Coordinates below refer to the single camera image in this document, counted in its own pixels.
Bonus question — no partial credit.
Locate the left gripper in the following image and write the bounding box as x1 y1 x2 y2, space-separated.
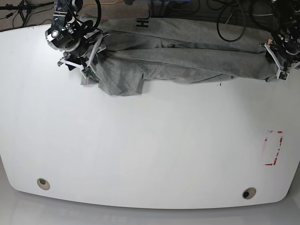
259 39 300 76

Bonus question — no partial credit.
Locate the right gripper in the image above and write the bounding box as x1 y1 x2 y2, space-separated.
57 32 110 72

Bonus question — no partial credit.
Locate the grey T-shirt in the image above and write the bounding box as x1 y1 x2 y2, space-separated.
81 18 278 96

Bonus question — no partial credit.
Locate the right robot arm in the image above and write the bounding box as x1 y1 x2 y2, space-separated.
45 0 109 76

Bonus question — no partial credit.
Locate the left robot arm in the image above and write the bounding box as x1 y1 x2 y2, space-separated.
264 0 300 80

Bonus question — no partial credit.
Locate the black tripod stand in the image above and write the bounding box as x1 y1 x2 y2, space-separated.
0 0 54 28

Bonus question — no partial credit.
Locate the red tape rectangle marking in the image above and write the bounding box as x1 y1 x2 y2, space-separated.
262 130 283 166

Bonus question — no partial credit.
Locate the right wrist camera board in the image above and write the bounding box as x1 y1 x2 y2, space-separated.
81 67 95 79

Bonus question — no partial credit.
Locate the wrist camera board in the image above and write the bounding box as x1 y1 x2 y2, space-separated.
277 71 289 81
81 67 95 79

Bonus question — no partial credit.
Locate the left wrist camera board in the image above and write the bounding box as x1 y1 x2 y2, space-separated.
277 71 289 81

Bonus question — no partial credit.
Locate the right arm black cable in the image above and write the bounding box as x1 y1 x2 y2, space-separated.
77 0 106 36

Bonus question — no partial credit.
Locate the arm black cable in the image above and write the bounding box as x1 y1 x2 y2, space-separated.
217 0 282 43
77 0 106 36

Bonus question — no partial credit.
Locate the yellow cable on floor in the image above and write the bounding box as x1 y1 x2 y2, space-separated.
84 0 118 8

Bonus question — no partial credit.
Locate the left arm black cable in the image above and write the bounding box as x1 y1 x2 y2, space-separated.
217 0 282 43

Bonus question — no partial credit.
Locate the left table cable grommet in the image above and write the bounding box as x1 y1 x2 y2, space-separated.
37 178 50 190

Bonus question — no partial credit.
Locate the table cable grommet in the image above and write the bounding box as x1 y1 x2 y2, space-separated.
37 178 50 190
242 187 256 200

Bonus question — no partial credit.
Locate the right table cable grommet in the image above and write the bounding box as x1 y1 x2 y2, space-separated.
242 187 256 200

